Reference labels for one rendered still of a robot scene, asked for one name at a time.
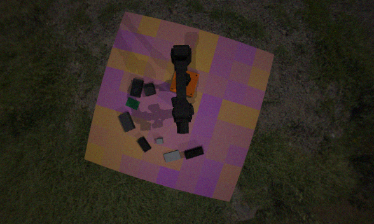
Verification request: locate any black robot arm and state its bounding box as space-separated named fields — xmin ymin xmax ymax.
xmin=170 ymin=45 xmax=194 ymax=134

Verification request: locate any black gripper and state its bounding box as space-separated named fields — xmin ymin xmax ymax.
xmin=171 ymin=97 xmax=177 ymax=107

